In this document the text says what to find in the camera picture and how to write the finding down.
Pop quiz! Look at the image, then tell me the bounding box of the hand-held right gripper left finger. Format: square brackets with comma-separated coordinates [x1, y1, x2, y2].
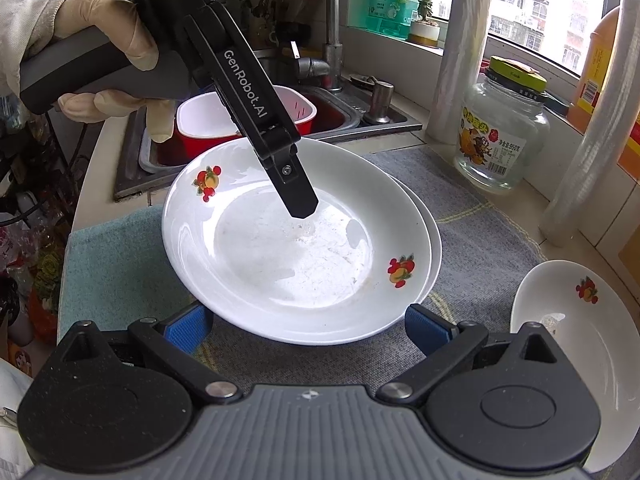
[57, 303, 239, 406]

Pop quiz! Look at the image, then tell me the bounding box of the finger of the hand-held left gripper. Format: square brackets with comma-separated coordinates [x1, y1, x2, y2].
[256, 126, 321, 221]

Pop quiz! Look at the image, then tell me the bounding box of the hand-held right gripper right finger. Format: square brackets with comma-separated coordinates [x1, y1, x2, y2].
[375, 303, 559, 406]

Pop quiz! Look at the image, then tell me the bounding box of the white fruit-print plate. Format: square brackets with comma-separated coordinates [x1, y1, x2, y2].
[390, 175, 444, 323]

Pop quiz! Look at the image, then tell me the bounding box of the white plate with brown stains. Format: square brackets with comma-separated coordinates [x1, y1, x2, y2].
[161, 136, 433, 346]

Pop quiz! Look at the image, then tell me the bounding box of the white plate with food crumbs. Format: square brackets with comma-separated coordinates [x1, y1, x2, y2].
[510, 259, 640, 473]

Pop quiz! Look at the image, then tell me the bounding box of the person's left forearm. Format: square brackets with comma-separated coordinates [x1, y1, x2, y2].
[0, 0, 101, 98]

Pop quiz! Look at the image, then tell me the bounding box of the person's left hand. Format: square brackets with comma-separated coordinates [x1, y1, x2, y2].
[47, 0, 177, 144]

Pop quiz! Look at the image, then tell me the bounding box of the white colander basket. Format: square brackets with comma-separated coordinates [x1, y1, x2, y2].
[176, 85, 318, 143]

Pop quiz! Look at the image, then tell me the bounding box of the red plastic basin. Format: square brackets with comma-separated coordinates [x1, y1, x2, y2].
[175, 102, 351, 161]

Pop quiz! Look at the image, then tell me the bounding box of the steel kitchen faucet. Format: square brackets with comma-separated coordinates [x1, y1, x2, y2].
[292, 0, 346, 93]

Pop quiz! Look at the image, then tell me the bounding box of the grey checked towel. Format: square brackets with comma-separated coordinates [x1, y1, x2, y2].
[195, 147, 546, 393]

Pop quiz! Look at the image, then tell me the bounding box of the sink soap dispenser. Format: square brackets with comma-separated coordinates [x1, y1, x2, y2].
[362, 80, 396, 126]

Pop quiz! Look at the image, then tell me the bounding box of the stainless steel sink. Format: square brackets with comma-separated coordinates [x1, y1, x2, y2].
[112, 77, 423, 203]

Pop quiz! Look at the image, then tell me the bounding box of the green detergent bottle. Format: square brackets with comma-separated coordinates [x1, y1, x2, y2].
[365, 0, 426, 41]

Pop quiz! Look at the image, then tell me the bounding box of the small potted plant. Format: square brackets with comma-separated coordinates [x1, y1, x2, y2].
[407, 0, 442, 46]

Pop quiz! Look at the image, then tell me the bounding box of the short plastic bag roll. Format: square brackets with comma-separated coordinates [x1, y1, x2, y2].
[425, 0, 496, 143]

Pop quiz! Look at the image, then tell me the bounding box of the glass jar with yellow-green lid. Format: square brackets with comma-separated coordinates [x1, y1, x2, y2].
[452, 55, 551, 193]

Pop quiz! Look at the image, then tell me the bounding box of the tall cling film roll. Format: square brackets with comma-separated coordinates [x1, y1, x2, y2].
[539, 0, 640, 248]

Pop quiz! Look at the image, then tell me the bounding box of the window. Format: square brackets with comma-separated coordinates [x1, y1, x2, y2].
[345, 0, 640, 78]

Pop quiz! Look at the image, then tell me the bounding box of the orange cooking oil bottle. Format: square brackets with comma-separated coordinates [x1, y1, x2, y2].
[566, 7, 640, 181]

